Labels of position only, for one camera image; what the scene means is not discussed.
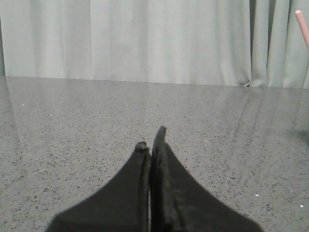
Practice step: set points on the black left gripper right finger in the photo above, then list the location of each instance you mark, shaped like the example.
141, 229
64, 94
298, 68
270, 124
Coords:
180, 204

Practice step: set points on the white curtain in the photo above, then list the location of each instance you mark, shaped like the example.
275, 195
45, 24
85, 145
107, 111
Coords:
210, 42

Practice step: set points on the pink chopstick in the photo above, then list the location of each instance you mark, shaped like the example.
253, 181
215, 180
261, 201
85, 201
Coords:
303, 27

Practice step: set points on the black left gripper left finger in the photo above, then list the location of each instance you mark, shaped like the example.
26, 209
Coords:
120, 206

